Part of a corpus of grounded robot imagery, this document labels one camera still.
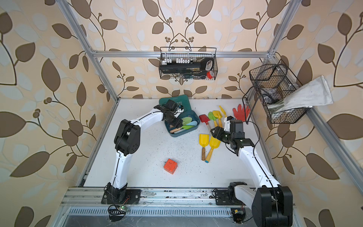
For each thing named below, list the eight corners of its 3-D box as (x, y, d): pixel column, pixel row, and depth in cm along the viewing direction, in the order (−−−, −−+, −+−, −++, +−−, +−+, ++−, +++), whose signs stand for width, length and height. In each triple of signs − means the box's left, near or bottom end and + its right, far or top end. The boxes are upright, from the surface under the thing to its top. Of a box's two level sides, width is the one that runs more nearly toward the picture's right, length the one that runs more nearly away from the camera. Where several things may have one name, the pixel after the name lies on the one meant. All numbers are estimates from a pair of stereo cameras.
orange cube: (164, 169, 86) (163, 166, 81) (169, 161, 89) (168, 158, 84) (172, 175, 84) (171, 172, 79) (177, 166, 87) (177, 163, 82)
